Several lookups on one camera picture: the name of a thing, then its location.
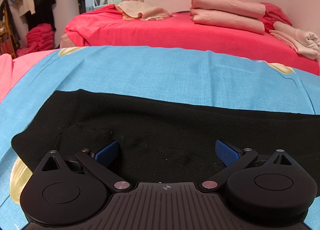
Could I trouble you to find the black knit pants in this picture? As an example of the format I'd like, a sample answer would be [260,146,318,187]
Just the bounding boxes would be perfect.
[11,90,319,183]

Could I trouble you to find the wooden shelf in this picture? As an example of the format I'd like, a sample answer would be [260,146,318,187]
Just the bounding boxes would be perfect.
[1,0,20,59]

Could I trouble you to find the cream folded blanket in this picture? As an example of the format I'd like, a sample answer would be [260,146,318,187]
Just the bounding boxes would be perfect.
[269,21,319,61]

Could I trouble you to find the red crumpled cloth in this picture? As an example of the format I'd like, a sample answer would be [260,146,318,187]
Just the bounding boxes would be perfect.
[259,2,292,32]

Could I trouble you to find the red folded cloth pile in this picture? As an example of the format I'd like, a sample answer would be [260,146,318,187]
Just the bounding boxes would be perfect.
[17,23,54,56]

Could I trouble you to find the blue floral bed sheet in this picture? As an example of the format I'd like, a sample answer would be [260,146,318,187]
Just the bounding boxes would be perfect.
[1,46,319,229]

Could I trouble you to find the beige towel on bed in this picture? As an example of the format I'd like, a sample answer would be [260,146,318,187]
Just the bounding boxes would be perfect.
[116,1,172,21]

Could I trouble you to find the pink bed cover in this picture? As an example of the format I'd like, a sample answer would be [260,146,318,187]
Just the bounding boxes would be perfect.
[0,49,56,101]

